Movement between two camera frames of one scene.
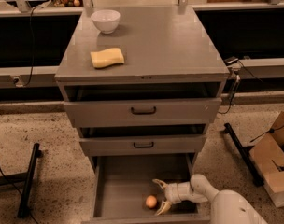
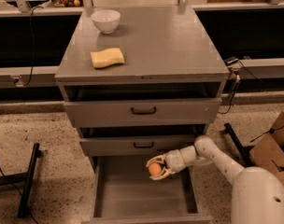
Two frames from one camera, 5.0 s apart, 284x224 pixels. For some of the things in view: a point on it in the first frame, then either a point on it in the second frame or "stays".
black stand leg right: [244, 151] stays
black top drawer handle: [143, 112] stays
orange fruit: [150, 201] to [154, 169]
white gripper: [173, 192] to [173, 160]
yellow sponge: [107, 57] stays
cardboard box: [273, 162] stays
